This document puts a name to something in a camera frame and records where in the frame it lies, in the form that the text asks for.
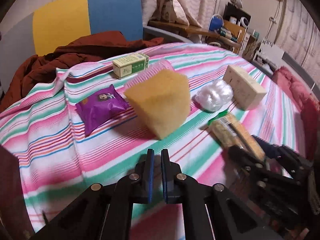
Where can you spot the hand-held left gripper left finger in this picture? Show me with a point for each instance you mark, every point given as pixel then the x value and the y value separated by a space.
pixel 150 175

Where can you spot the white storage rack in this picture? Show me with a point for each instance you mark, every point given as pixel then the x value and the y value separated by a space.
pixel 267 55

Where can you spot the white round fan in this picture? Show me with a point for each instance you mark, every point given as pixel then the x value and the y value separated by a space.
pixel 245 21

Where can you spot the blue round appliance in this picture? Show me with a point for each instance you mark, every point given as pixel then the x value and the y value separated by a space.
pixel 215 24

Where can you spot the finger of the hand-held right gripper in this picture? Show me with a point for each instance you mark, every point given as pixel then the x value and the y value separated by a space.
pixel 272 148
pixel 246 160

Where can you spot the small clear plastic bundle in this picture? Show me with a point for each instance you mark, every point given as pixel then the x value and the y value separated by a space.
pixel 215 95

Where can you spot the wooden side table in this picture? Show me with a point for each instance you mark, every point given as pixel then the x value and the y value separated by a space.
pixel 195 31

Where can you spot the small green box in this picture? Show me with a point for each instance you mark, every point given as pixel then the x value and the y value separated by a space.
pixel 130 66

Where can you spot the clear snack bar packet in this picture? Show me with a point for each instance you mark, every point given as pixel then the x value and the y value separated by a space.
pixel 232 130

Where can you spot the dark shelf cabinet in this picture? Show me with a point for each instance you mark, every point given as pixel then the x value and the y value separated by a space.
pixel 232 10

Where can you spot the grey yellow blue chair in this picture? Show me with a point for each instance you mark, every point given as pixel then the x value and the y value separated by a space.
pixel 62 25

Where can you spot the large yellow sponge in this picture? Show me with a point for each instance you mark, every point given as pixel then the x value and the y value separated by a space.
pixel 160 105

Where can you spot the pink green striped tablecloth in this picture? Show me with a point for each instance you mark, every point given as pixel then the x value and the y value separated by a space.
pixel 50 140

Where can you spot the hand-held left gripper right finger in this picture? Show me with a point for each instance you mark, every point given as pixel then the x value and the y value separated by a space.
pixel 163 177

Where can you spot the cream cardboard box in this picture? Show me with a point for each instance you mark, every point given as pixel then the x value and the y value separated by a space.
pixel 245 87

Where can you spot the printed paper bag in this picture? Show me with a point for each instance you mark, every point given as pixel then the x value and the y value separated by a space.
pixel 167 10

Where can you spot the brown cardboard box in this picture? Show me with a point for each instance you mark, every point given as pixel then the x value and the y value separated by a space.
pixel 231 27

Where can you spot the brown padded jacket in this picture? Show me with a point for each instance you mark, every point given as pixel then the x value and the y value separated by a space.
pixel 75 52

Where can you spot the pink cushion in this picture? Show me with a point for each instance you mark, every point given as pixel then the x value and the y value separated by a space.
pixel 300 95

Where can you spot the purple snack packet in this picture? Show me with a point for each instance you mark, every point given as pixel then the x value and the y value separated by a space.
pixel 100 107

